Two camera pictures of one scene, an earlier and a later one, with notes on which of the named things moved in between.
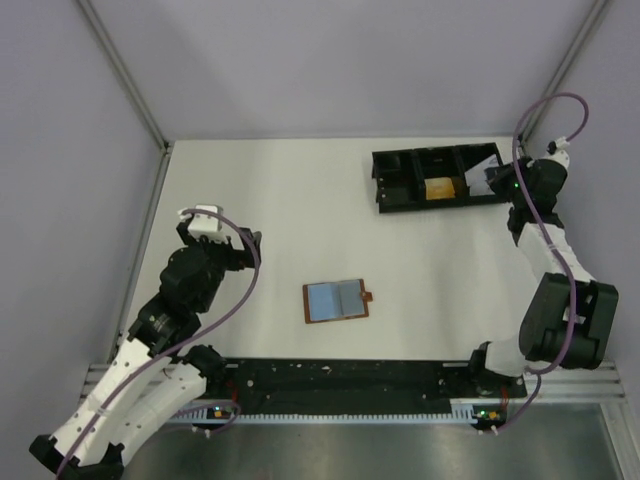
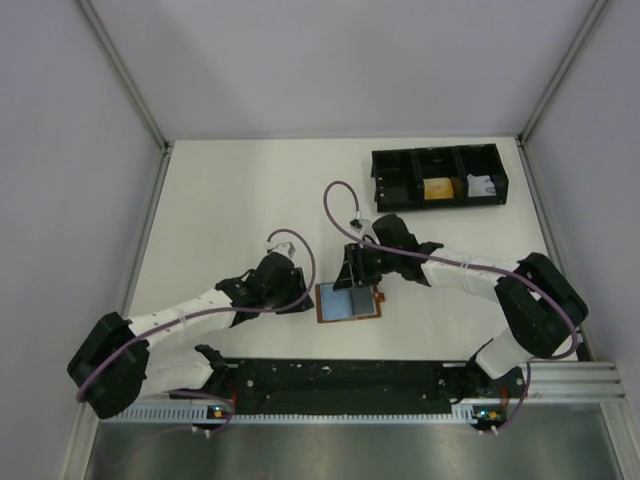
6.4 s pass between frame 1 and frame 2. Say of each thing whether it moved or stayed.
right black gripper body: moved
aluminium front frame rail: stayed
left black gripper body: moved
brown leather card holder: moved
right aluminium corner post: stayed
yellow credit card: stayed
